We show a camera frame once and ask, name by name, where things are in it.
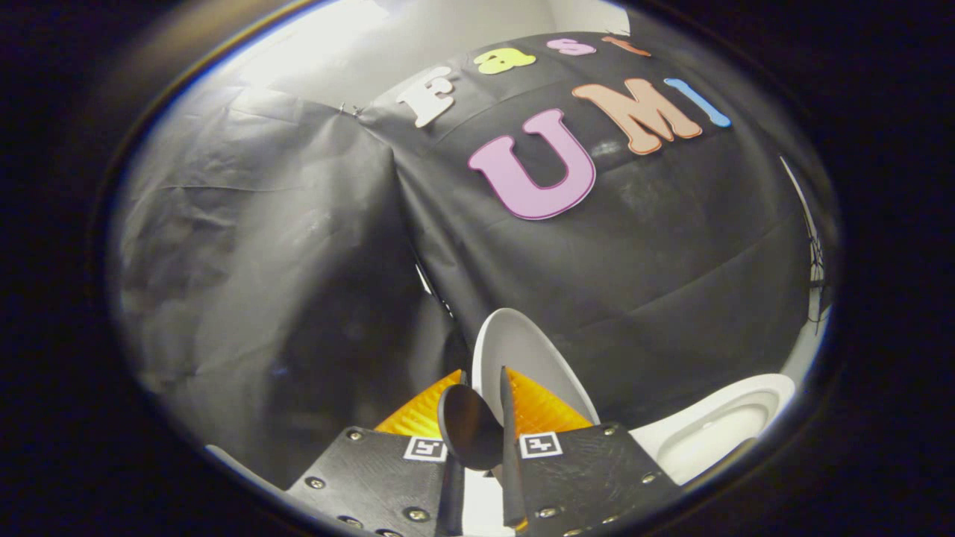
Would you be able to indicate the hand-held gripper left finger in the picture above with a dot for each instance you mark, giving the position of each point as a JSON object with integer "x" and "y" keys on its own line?
{"x": 388, "y": 485}

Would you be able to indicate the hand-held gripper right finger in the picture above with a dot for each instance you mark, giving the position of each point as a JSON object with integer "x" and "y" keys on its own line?
{"x": 509, "y": 447}

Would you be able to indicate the black backdrop cloth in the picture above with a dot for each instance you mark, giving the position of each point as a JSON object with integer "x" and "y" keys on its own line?
{"x": 298, "y": 261}

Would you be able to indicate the dark lid lifter tab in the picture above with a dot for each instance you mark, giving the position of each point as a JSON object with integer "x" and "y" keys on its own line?
{"x": 470, "y": 425}

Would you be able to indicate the black tripod stand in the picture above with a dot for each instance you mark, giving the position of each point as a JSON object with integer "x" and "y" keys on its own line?
{"x": 818, "y": 252}

